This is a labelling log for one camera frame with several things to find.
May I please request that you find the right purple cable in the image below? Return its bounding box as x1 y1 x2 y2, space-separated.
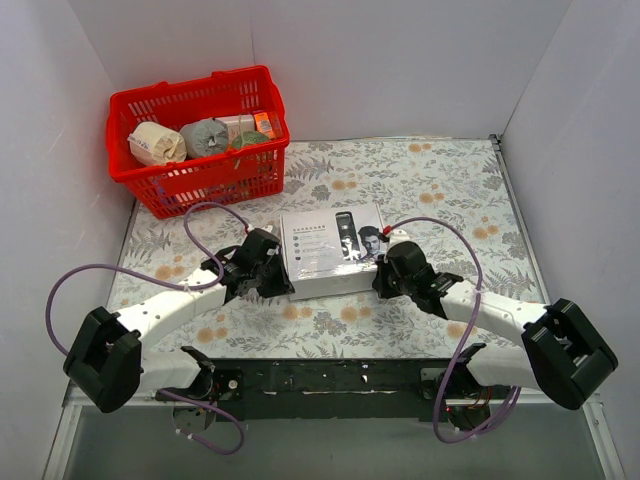
382 216 521 444

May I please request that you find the floral table mat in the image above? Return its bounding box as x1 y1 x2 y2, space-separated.
108 138 545 358

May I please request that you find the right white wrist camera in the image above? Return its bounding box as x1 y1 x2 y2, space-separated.
381 226 411 250

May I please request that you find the white flat box in basket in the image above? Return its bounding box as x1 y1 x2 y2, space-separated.
217 114 255 142

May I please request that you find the grey wrapped roll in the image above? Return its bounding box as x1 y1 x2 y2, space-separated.
179 118 229 159

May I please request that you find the green broccoli-like item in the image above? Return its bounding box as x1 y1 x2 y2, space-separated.
230 130 270 150

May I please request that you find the white hair clipper box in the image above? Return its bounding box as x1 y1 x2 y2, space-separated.
280 204 386 301

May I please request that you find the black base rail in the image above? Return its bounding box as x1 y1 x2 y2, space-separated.
203 358 448 422

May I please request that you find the red plastic shopping basket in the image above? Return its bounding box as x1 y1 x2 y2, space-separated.
105 65 290 219

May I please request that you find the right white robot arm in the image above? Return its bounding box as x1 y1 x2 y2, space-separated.
373 240 619 410

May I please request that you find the orange small box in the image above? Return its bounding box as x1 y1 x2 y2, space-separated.
253 112 277 140

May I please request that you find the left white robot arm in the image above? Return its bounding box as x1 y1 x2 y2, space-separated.
63 228 294 413

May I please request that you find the beige paper-wrapped roll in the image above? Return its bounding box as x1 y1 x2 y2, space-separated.
128 121 187 167

